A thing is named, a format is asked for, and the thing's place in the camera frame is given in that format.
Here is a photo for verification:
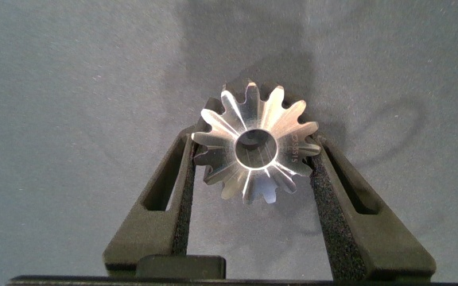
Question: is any engraved steel gear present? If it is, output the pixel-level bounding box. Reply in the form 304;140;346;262
191;81;322;206

